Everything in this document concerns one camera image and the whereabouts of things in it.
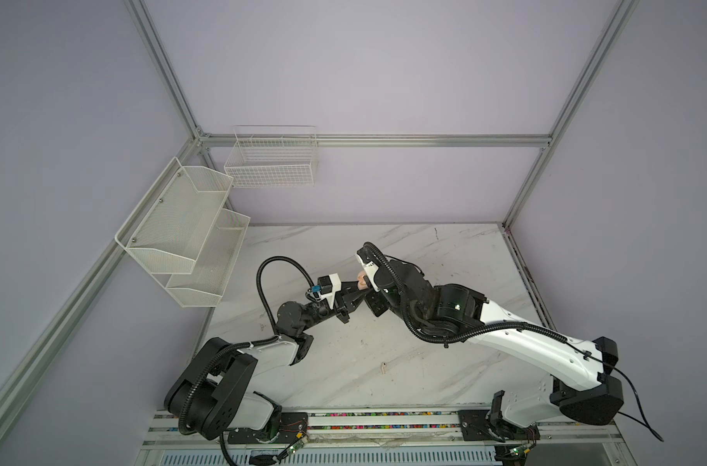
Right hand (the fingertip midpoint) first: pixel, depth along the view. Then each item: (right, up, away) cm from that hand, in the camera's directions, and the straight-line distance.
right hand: (361, 283), depth 65 cm
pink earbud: (+6, -27, +18) cm, 33 cm away
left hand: (+2, -2, +6) cm, 6 cm away
